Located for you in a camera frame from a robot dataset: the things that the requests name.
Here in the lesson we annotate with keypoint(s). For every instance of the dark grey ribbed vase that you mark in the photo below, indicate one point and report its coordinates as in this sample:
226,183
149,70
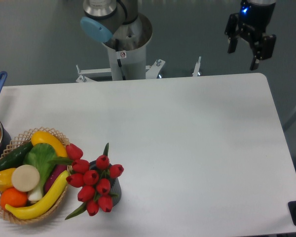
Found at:
115,192

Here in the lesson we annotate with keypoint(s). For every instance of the woven wicker basket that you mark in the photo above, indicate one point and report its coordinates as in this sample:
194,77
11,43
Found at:
24,138

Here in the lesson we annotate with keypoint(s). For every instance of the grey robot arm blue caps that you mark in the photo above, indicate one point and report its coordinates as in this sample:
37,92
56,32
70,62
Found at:
119,26

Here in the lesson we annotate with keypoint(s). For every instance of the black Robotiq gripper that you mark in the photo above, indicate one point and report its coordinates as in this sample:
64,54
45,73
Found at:
252,20

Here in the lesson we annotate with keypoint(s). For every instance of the red tulip bouquet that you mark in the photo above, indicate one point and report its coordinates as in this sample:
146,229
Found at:
92,178

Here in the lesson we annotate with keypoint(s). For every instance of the yellow bell pepper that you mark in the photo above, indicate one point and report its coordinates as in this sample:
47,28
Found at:
6,179

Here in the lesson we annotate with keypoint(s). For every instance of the orange fruit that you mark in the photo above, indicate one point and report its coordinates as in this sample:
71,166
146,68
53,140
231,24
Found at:
14,198

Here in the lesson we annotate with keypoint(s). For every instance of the long yellow squash lower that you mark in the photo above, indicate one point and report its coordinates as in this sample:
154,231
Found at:
42,206

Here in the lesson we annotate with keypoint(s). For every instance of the yellow squash upper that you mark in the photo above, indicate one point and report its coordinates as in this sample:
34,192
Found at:
48,138

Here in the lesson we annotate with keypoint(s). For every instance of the green bok choy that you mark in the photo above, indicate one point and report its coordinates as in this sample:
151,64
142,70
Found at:
40,157

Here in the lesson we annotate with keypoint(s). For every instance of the green cucumber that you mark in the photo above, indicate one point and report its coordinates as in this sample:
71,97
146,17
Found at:
15,158

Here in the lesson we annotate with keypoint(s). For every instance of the beige round disc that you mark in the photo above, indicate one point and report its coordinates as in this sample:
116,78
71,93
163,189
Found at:
25,178

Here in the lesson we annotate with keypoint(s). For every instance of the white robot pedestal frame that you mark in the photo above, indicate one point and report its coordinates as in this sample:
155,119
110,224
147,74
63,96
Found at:
124,65

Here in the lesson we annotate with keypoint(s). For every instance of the purple eggplant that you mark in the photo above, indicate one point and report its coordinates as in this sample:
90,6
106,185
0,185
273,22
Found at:
58,169

